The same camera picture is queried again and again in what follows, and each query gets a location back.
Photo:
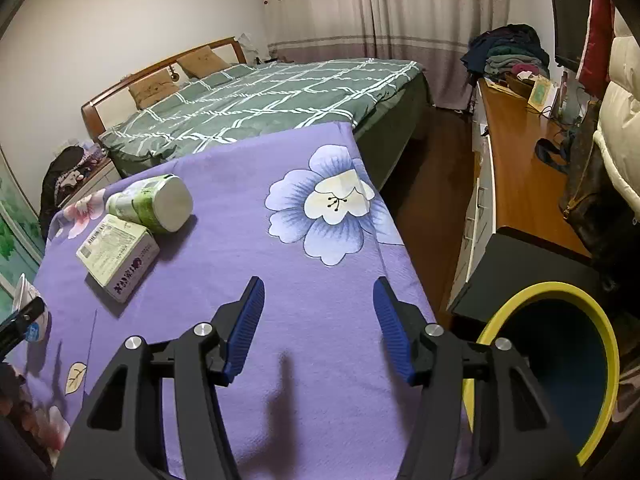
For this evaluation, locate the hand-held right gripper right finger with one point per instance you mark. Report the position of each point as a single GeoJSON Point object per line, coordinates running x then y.
{"type": "Point", "coordinates": [392, 330]}

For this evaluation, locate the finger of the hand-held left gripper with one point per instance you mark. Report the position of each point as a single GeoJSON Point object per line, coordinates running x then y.
{"type": "Point", "coordinates": [17, 325]}

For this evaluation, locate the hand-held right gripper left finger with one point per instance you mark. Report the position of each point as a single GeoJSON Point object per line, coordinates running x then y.
{"type": "Point", "coordinates": [247, 330]}

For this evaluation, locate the yellow rimmed blue bin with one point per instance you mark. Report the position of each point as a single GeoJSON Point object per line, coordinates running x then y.
{"type": "Point", "coordinates": [550, 360]}

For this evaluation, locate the wardrobe door with green print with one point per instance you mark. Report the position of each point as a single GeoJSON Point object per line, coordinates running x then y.
{"type": "Point", "coordinates": [15, 240]}

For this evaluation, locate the purple floral cloth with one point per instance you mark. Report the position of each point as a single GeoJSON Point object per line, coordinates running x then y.
{"type": "Point", "coordinates": [320, 270]}

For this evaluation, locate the white and green box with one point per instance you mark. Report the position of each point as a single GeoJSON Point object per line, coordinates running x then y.
{"type": "Point", "coordinates": [115, 250]}

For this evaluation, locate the black box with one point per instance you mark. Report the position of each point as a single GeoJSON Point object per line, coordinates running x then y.
{"type": "Point", "coordinates": [525, 265]}

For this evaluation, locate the green and white bottle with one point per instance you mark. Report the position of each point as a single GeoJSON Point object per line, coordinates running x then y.
{"type": "Point", "coordinates": [150, 200]}

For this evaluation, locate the white nightstand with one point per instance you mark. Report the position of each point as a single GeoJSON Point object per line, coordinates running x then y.
{"type": "Point", "coordinates": [95, 180]}

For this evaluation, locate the long wooden desk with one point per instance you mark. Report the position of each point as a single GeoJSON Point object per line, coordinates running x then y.
{"type": "Point", "coordinates": [520, 175]}

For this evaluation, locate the wooden headboard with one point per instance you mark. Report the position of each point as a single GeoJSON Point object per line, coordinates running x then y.
{"type": "Point", "coordinates": [91, 117]}

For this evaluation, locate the bed with green quilt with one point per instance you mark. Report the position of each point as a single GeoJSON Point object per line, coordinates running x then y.
{"type": "Point", "coordinates": [280, 95]}

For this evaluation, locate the brown patterned bag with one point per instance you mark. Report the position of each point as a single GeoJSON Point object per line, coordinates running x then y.
{"type": "Point", "coordinates": [590, 195]}

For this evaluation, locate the brown pillow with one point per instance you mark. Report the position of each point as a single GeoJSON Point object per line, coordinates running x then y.
{"type": "Point", "coordinates": [202, 61]}
{"type": "Point", "coordinates": [152, 89]}

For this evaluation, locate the pile of folded clothes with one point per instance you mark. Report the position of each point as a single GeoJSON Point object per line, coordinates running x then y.
{"type": "Point", "coordinates": [510, 50]}

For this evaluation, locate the white puffy jacket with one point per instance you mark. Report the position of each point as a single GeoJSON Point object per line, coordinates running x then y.
{"type": "Point", "coordinates": [620, 125]}

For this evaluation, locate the striped beige curtain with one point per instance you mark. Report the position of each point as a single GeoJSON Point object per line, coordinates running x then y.
{"type": "Point", "coordinates": [400, 10]}

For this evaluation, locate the black flat monitor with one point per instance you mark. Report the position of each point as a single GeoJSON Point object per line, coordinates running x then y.
{"type": "Point", "coordinates": [570, 20]}

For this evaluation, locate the red cloth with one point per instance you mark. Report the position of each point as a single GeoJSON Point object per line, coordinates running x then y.
{"type": "Point", "coordinates": [597, 35]}

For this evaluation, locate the small picture frame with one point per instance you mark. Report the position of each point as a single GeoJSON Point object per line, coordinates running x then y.
{"type": "Point", "coordinates": [541, 92]}

